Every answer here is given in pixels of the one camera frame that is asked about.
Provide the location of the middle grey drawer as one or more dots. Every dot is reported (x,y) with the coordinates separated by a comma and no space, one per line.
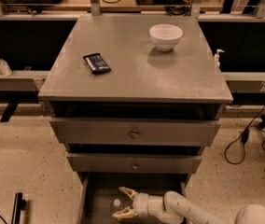
(122,163)

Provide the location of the white ceramic bowl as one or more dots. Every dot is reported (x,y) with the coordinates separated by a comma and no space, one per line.
(165,36)

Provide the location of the bottom open grey drawer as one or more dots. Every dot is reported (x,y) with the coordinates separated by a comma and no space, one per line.
(100,189)

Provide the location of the clear sanitizer bottle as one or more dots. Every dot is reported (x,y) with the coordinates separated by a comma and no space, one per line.
(4,68)

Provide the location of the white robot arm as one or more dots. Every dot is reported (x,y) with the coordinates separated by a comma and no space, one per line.
(173,208)

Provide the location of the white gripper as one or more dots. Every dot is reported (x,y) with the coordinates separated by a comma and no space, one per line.
(141,203)

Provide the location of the clear plastic water bottle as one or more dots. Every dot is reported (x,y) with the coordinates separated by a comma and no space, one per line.
(117,206)

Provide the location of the grey drawer cabinet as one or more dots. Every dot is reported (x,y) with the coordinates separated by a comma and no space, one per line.
(183,83)

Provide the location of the black stand foot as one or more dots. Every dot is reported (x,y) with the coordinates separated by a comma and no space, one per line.
(19,204)

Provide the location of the top grey drawer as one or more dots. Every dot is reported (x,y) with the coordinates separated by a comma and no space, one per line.
(148,132)

